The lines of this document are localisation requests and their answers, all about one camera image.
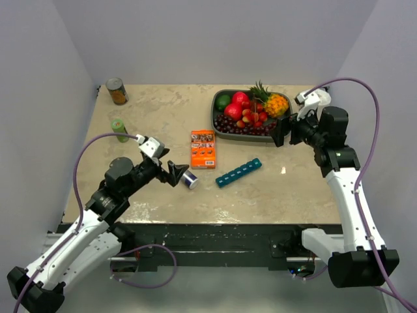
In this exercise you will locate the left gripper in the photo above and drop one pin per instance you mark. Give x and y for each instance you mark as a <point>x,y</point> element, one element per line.
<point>175,171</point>

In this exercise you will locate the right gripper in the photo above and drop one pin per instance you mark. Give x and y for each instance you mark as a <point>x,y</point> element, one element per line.
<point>283,126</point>

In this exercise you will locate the white pill bottle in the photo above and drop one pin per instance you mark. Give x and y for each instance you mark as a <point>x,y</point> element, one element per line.
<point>189,179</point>

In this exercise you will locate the teal weekly pill organizer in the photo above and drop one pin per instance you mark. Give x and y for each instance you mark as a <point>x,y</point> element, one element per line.
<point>238,173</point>

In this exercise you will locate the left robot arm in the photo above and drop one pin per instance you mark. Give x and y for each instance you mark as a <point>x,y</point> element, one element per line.
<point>92,238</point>

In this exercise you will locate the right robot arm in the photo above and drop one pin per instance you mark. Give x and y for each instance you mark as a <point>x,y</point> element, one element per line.
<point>361,257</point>

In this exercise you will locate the toy pineapple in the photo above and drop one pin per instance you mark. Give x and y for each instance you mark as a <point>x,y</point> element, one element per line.
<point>273,104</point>

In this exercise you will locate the red cherries pile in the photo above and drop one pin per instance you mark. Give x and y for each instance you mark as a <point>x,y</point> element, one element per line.
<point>253,113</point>

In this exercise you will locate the orange razor box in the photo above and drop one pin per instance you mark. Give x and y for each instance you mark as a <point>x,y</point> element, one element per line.
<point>203,149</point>

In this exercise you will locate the red apple top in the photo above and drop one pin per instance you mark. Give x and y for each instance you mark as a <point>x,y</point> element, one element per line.
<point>240,98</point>

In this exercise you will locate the red apple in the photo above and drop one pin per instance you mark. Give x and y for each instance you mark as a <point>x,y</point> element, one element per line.
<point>234,111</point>
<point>240,98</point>

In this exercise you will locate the red apple bottom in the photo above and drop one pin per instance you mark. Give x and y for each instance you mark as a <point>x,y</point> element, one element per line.
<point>234,111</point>

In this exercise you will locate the grey fruit tray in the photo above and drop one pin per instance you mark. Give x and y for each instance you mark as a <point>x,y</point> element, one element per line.
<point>245,138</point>

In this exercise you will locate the green bottle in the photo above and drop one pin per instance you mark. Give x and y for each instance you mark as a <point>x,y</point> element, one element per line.
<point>118,126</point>

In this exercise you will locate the dark grape bunch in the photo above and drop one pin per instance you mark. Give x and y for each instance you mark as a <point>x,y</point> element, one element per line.
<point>226,125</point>

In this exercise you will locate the green lime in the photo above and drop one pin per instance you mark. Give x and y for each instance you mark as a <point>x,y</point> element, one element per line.
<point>222,102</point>

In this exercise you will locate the tin can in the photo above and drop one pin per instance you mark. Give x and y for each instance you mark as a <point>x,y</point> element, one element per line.
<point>117,91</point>

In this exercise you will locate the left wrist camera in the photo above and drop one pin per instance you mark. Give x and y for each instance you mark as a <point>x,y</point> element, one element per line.
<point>150,147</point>

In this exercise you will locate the black base frame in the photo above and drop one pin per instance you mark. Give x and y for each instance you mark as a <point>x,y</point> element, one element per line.
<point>149,247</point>

